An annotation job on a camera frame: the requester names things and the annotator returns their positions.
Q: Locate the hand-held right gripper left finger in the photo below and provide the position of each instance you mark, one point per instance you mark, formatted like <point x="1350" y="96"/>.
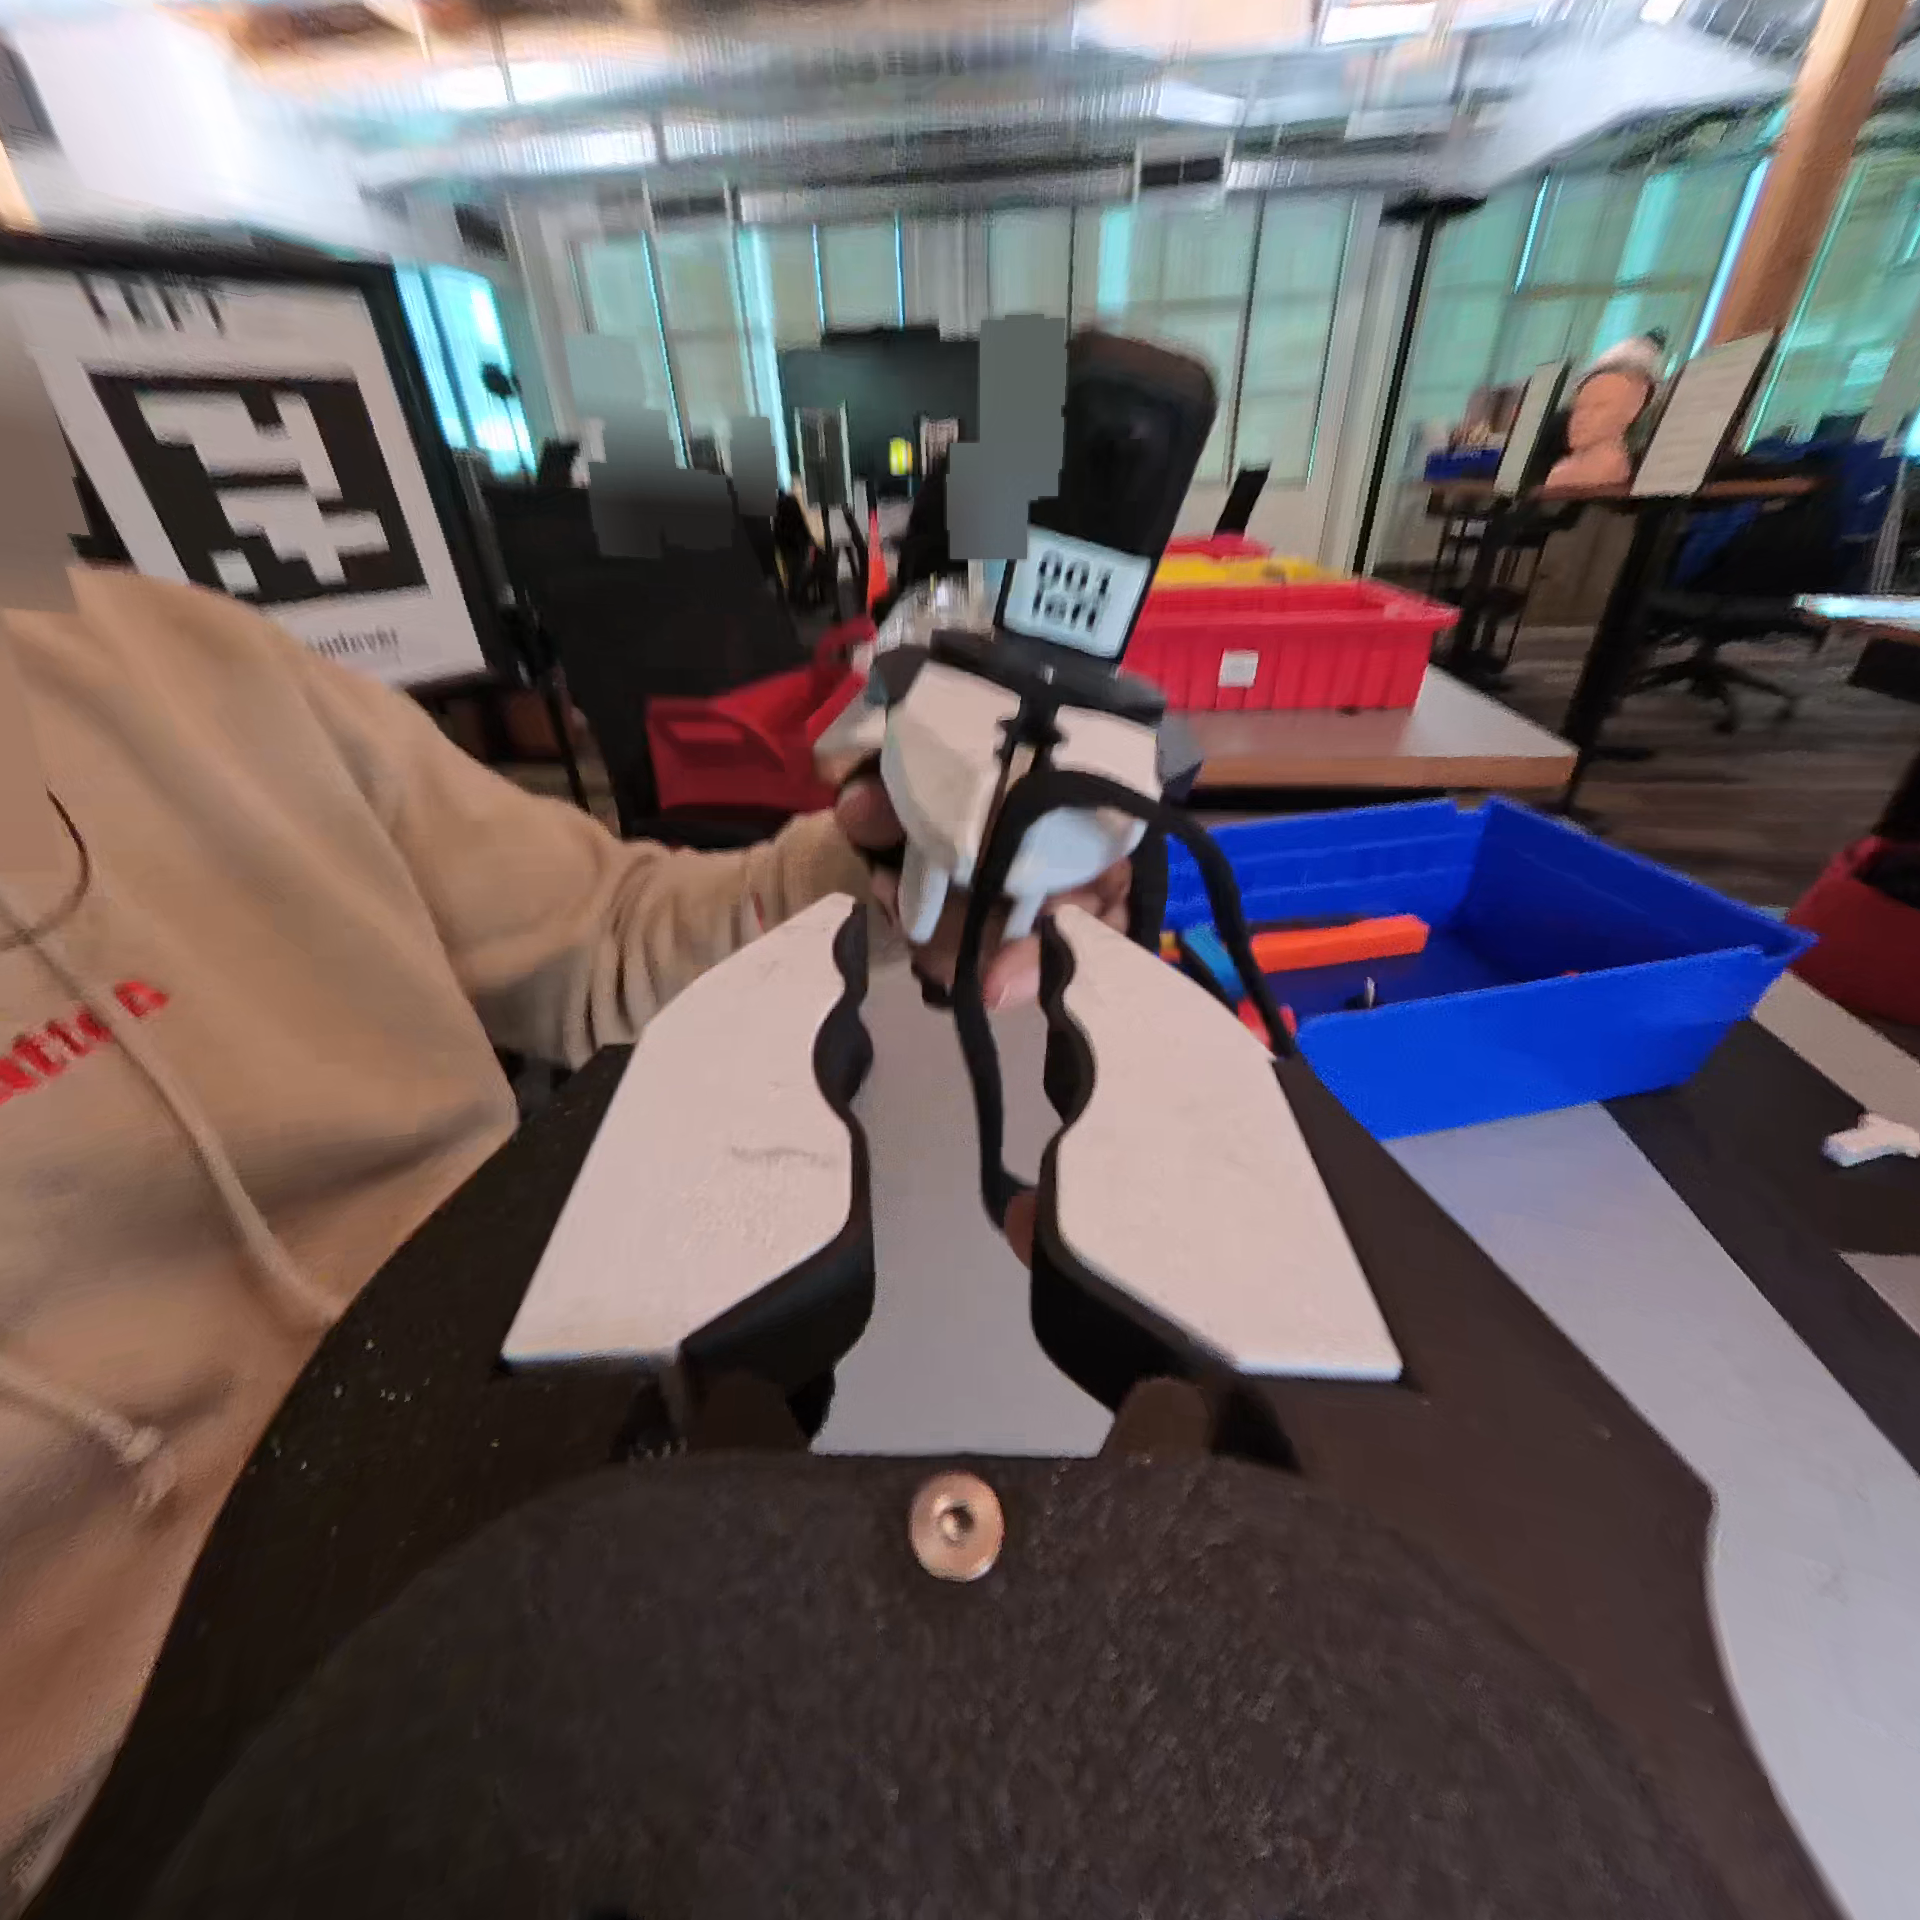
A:
<point x="704" y="1169"/>

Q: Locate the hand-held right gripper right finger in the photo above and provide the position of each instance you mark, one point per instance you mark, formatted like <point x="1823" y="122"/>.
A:
<point x="1216" y="1186"/>

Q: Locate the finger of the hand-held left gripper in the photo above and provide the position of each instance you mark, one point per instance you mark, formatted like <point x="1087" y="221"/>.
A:
<point x="1075" y="859"/>
<point x="945" y="767"/>

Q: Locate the red toy block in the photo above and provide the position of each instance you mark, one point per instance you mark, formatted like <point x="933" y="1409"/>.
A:
<point x="1259" y="1024"/>

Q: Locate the blue black foam block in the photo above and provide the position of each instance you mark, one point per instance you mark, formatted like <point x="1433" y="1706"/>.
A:
<point x="1208" y="959"/>

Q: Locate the blue plastic bin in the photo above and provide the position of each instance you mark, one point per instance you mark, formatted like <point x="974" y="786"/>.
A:
<point x="1502" y="1037"/>

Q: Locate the person's left forearm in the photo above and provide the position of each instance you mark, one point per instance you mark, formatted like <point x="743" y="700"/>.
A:
<point x="677" y="945"/>

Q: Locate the person's left hand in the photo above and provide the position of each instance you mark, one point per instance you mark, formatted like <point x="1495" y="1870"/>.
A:
<point x="863" y="821"/>

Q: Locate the yellow bin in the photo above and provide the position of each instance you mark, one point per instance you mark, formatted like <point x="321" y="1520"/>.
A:
<point x="1247" y="570"/>

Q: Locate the small red bin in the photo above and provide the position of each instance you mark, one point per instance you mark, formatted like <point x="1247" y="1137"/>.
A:
<point x="735" y="749"/>

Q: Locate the large red ribbed bin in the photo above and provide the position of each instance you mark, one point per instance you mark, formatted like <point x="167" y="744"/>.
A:
<point x="1306" y="646"/>

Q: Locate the orange block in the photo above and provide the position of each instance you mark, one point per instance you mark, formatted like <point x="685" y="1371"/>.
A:
<point x="1350" y="942"/>

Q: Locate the wooden table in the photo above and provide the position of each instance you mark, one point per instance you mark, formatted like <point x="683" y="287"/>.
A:
<point x="1350" y="754"/>

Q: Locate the black floor lamp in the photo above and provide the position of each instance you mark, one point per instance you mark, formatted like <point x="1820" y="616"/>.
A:
<point x="1414" y="301"/>

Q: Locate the mannequin bust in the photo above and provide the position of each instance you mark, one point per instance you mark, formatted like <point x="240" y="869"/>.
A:
<point x="1606" y="428"/>

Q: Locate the person's beige hoodie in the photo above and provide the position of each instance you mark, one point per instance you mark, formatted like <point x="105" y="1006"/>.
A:
<point x="226" y="900"/>

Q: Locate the blue office chair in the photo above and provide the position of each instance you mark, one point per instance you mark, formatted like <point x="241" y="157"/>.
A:
<point x="1756" y="570"/>

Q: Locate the small white plastic piece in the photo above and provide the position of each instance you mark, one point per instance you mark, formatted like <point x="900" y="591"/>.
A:
<point x="1874" y="1142"/>

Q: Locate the red bag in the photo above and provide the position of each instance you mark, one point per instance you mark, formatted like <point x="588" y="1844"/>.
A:
<point x="1861" y="931"/>

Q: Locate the framed marker poster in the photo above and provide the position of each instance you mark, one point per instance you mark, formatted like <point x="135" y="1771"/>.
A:
<point x="256" y="480"/>

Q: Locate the wooden post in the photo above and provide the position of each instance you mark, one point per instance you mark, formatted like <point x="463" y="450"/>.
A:
<point x="1808" y="165"/>

